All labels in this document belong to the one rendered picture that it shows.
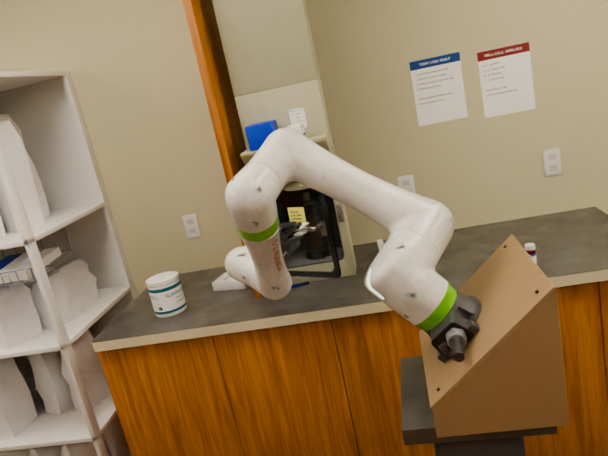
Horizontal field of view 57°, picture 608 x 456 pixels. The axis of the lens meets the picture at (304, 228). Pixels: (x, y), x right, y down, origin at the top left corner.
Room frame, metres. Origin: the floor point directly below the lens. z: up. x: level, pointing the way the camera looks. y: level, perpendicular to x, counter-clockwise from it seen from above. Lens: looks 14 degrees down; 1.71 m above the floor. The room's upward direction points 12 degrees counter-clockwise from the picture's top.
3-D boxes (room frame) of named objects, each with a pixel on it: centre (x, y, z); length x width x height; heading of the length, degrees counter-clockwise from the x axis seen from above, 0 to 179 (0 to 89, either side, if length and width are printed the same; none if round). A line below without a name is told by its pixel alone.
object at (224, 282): (2.31, 0.34, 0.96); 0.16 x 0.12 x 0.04; 68
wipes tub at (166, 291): (2.15, 0.60, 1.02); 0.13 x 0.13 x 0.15
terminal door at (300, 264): (2.06, 0.02, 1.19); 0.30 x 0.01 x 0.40; 53
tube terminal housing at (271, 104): (2.26, -0.03, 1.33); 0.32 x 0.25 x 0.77; 80
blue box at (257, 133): (2.09, 0.08, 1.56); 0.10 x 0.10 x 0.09; 80
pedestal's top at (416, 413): (1.20, -0.31, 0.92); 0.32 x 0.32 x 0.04; 78
